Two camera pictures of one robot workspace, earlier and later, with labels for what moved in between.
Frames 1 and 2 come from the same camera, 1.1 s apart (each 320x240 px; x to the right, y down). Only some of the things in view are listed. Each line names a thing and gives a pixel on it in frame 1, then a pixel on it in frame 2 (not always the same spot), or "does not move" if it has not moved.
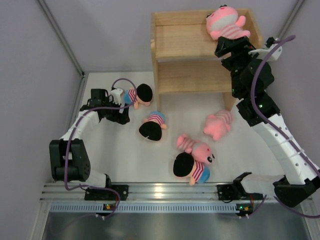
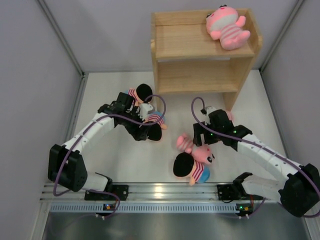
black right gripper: [239, 48] → [197, 139]
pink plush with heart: [202, 152] does not move
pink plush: [224, 22] does not move
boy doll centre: [151, 129] does not move
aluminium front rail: [56, 191] does not move
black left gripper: [120, 118] → [138, 134]
